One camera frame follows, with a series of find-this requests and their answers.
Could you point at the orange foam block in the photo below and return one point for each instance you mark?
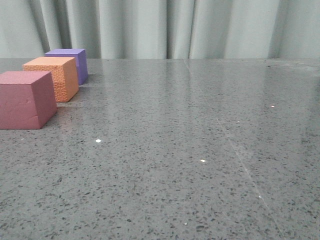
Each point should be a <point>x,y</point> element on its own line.
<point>64,74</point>

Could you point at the purple foam cube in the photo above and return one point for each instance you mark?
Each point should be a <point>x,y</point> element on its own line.
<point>80,59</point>

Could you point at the pale green curtain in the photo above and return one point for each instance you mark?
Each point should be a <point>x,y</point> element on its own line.
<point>162,29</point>

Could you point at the pink foam cube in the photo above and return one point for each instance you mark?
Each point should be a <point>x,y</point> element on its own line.
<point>27,99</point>

